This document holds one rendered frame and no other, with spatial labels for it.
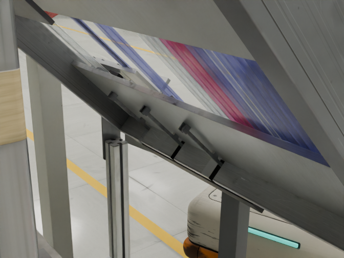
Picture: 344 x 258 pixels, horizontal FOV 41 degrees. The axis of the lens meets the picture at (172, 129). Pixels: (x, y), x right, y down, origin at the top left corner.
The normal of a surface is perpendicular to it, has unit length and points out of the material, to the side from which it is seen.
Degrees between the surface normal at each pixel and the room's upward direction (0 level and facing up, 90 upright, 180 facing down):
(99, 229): 0
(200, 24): 135
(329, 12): 90
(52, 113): 90
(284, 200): 45
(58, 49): 90
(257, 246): 90
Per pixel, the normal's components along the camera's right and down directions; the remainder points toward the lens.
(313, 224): -0.55, -0.52
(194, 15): -0.57, 0.81
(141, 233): 0.01, -0.94
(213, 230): -0.54, 0.29
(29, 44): 0.62, 0.29
